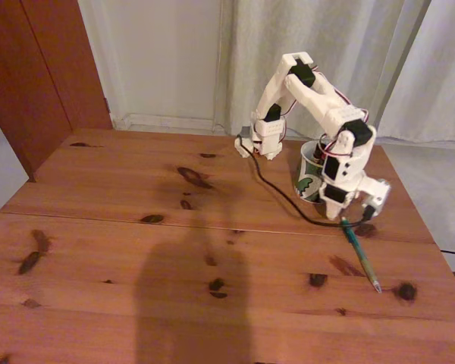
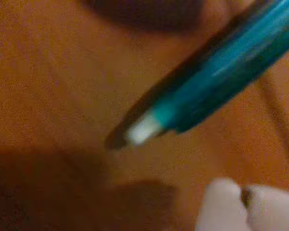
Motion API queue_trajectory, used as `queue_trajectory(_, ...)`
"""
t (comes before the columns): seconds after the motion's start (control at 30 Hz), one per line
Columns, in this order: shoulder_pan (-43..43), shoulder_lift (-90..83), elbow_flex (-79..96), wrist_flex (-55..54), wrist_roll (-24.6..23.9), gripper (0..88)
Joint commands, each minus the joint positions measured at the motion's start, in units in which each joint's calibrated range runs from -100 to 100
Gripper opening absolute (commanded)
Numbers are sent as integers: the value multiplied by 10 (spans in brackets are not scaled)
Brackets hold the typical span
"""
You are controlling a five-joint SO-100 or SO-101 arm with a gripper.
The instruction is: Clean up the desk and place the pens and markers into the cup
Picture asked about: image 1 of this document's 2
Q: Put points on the white mug green blue pattern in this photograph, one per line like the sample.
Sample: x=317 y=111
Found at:
x=307 y=182

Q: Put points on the teal transparent pen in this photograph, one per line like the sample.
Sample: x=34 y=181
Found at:
x=360 y=252

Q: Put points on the wide white curtain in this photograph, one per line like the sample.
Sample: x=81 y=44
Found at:
x=345 y=30

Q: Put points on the brown wooden cabinet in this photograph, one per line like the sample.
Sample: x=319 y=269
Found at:
x=34 y=76

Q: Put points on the narrow white curtain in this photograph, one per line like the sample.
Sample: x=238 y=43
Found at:
x=432 y=83

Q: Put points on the white door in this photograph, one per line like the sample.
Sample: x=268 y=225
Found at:
x=155 y=57

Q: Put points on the silver camera box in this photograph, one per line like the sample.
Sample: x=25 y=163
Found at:
x=380 y=197

